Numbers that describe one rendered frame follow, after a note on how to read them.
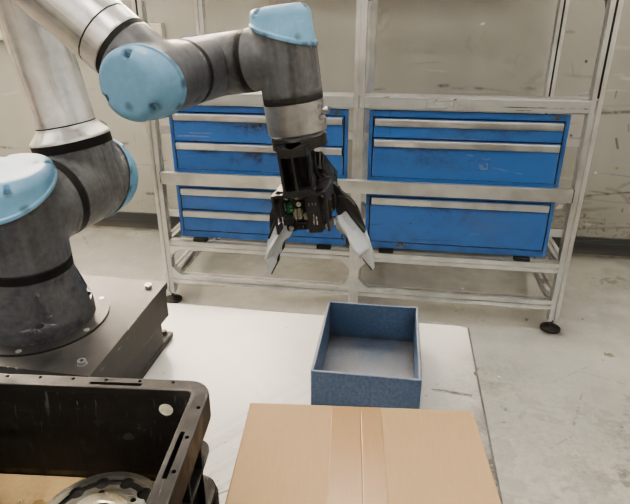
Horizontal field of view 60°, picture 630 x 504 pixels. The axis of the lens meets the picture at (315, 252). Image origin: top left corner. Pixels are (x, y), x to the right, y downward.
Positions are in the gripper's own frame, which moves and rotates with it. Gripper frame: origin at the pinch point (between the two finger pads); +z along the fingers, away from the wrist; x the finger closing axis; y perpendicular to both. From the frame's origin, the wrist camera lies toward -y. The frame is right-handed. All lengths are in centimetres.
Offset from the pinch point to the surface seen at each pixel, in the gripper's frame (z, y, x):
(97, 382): -7.3, 36.6, -12.0
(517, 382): 94, -101, 41
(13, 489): 1.5, 40.2, -21.0
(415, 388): 13.6, 9.4, 12.7
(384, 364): 18.2, -2.7, 7.2
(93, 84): -20, -219, -168
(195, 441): -5.1, 40.8, -1.7
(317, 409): 2.0, 28.3, 4.3
